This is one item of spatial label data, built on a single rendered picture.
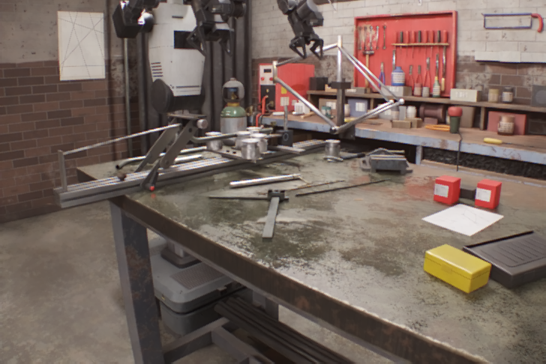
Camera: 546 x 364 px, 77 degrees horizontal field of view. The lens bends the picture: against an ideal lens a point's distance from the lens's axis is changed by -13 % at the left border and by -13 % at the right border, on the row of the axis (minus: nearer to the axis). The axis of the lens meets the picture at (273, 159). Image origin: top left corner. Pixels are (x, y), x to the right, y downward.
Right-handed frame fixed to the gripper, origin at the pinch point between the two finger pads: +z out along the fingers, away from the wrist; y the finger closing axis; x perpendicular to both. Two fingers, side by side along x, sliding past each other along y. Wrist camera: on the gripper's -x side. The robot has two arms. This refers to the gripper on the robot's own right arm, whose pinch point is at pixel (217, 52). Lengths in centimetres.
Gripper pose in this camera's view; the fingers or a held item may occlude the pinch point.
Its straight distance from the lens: 119.7
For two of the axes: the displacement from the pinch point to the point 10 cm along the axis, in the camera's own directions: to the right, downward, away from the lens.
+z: 3.6, 9.2, -1.6
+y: 7.0, -1.5, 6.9
